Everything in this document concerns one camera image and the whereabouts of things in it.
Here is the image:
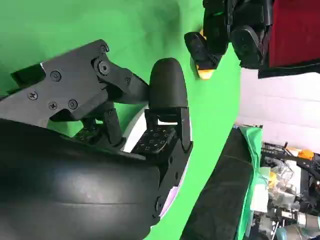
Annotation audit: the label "green table cloth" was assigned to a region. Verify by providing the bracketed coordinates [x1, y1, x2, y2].
[0, 0, 243, 240]

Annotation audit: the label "cluttered workshop machines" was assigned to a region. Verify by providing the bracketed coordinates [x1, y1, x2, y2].
[254, 141, 320, 240]

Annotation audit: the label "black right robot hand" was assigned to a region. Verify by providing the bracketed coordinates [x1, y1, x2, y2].
[0, 39, 194, 240]

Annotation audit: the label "green hanging cloth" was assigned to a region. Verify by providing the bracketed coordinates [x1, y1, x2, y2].
[236, 124, 264, 240]

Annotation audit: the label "black backdrop cloth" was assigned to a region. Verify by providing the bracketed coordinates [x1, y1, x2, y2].
[179, 127, 256, 240]

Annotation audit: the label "lilac plate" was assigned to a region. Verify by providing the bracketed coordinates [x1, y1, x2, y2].
[121, 103, 194, 219]

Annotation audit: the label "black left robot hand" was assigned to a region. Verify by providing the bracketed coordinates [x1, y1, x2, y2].
[184, 0, 274, 70]

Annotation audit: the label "orange and white bread roll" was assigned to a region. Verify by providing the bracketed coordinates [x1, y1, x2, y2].
[189, 28, 216, 81]

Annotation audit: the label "orange workshop part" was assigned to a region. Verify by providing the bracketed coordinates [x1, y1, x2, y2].
[286, 146, 314, 160]

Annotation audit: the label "red fabric object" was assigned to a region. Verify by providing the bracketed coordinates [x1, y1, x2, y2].
[268, 0, 320, 69]

